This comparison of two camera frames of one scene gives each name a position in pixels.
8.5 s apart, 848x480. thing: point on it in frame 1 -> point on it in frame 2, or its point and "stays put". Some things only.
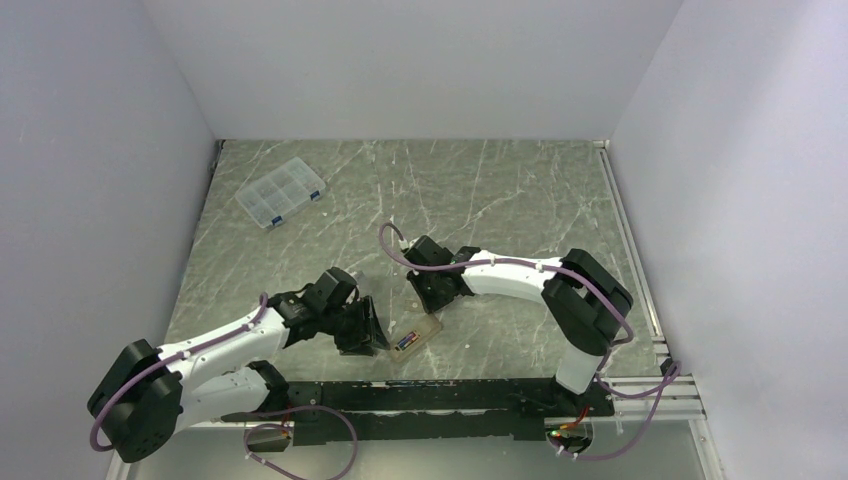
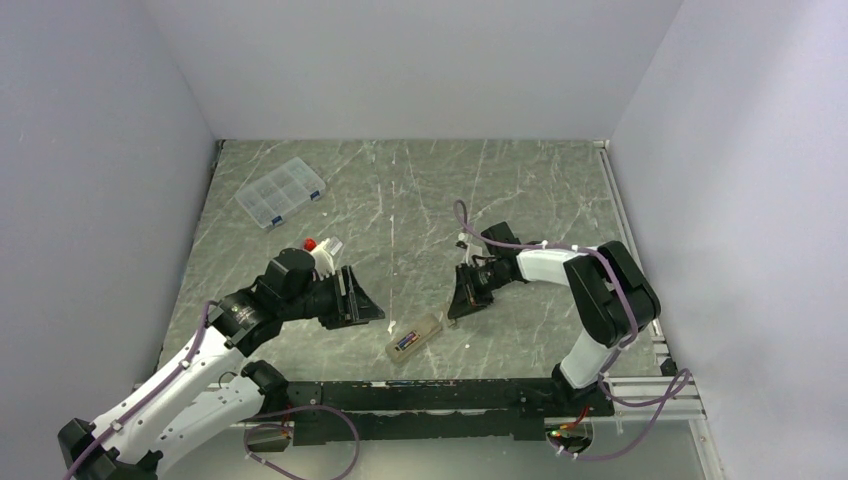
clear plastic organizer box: x=273 y=196 stays put
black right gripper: x=430 y=304 -> x=467 y=297
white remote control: x=415 y=337 stays put
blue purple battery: x=405 y=341 stays put
